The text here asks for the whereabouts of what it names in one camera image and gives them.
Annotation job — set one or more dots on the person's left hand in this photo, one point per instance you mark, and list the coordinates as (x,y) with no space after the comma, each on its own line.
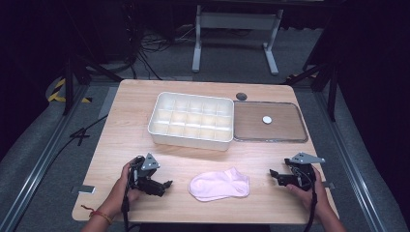
(126,187)

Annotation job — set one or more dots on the black tripod stand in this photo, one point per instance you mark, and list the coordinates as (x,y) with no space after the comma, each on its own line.
(69,74)
(325,72)

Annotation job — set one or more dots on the pink sock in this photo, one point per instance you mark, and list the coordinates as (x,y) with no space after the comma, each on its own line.
(219,185)

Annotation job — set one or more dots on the person's right hand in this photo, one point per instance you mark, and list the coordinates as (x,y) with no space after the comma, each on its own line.
(311,197)

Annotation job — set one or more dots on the aluminium floor rail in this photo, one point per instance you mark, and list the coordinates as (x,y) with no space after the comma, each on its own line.
(349,161)
(38,161)

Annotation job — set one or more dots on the white metal desk frame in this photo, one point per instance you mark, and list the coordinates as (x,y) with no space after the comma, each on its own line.
(237,21)

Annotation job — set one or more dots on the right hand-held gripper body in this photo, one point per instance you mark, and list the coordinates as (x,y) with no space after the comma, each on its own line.
(301,174)

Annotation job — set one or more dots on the white compartment storage box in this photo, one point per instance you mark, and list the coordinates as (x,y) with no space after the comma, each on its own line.
(191,120)

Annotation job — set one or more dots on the clear lid with white knob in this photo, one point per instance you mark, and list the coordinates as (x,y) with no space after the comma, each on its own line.
(269,121)

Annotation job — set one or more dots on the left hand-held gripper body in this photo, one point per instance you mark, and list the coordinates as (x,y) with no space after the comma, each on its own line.
(145,180)

